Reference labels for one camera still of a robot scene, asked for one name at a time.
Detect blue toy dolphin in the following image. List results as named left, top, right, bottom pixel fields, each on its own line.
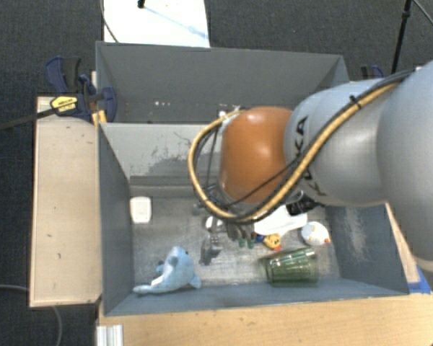
left=132, top=245, right=203, bottom=296

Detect grey metal bin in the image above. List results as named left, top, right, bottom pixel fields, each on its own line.
left=95, top=40, right=411, bottom=317

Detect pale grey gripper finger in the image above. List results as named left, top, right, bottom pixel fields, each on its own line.
left=208, top=229, right=223, bottom=256
left=199, top=244, right=216, bottom=267

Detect white square sponge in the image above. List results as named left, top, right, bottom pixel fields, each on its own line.
left=129, top=196, right=153, bottom=224

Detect black cylinder on white bracket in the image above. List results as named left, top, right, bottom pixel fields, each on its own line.
left=254, top=192, right=315, bottom=236

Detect green clear glass cup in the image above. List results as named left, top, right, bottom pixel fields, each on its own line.
left=264, top=248, right=320, bottom=285

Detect yellow toy duck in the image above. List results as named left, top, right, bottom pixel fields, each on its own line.
left=262, top=233, right=283, bottom=252

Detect pale wood flat board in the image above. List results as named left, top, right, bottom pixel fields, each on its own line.
left=29, top=96, right=104, bottom=308

